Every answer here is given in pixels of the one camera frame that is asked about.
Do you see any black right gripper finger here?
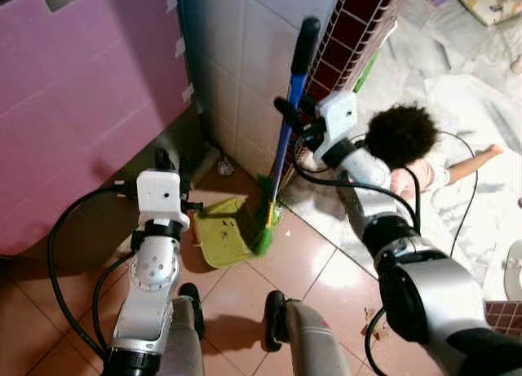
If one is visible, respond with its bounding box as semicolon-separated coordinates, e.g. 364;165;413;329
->
273;96;308;132

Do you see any blue handled green broom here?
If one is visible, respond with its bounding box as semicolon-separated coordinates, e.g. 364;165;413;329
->
250;17;321;257

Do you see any green dustpan with red handle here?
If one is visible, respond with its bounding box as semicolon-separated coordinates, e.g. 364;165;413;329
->
188;195;282;269

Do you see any white and green plastic toy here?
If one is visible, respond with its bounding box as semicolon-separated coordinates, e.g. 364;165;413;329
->
352;17;400;95

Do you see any curly haired small child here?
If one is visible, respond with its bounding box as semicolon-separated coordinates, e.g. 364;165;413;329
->
365;104;505;204

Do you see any stainless steel fridge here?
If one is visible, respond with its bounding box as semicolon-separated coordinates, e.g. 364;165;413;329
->
0;0;215;267

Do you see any pink sheet on fridge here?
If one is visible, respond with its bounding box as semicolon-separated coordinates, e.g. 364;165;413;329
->
0;0;192;259

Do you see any grey robot left leg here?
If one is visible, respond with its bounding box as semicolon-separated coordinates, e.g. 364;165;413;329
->
163;282;207;376

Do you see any grey robot leg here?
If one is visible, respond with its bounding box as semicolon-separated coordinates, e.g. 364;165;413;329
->
263;290;361;376
163;282;207;376

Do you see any white round plastic lid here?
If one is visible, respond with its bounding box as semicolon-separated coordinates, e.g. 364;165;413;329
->
502;240;522;303

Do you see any grey robot right leg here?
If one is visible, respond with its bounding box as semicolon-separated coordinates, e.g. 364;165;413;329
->
263;290;361;376

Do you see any cream patterned pillow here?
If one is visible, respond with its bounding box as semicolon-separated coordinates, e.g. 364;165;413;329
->
455;0;522;26

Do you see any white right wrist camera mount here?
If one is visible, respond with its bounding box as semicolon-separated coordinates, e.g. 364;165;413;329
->
314;91;360;166

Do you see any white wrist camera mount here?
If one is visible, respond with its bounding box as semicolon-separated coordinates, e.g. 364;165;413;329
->
135;170;191;227
314;91;360;166

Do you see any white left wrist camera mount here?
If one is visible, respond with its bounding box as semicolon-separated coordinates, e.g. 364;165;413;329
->
135;170;191;227

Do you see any short black left arm cable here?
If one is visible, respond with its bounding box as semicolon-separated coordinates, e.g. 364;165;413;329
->
91;254;135;344

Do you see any long black left arm cable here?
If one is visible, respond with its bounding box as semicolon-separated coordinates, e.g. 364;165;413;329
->
47;184;138;361

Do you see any thin dark floor cable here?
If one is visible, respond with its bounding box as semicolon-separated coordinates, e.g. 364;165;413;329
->
436;130;482;261

